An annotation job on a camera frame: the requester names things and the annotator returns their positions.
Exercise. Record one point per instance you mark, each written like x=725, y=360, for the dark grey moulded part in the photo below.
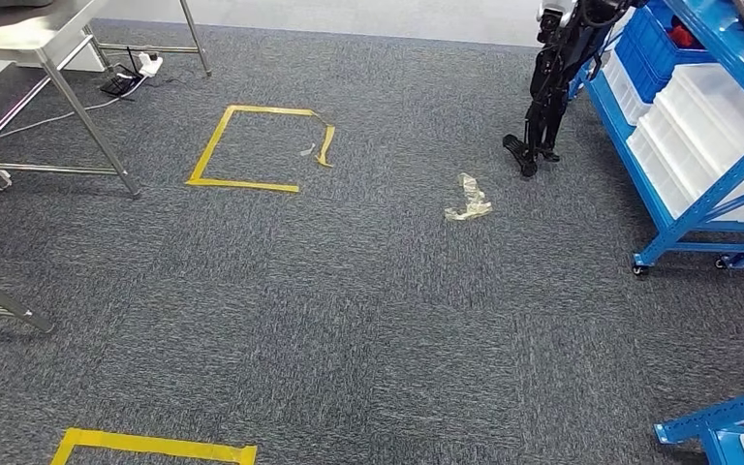
x=6, y=2

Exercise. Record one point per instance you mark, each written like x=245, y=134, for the small white scrap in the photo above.
x=308, y=151

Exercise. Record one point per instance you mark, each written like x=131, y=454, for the yellow floor tape square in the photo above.
x=154, y=445
x=208, y=160

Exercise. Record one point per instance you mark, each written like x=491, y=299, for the clear plastic scrap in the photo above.
x=471, y=202

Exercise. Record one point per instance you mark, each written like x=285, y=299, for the black tripod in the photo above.
x=551, y=83

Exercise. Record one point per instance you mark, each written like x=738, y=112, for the blue plastic bin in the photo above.
x=651, y=38
x=635, y=70

